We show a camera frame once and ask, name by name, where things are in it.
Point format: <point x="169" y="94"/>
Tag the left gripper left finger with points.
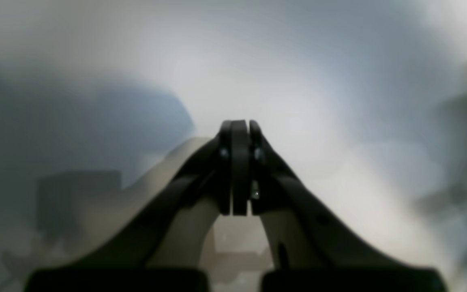
<point x="159" y="249"/>

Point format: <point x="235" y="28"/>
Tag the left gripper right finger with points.
<point x="312" y="249"/>

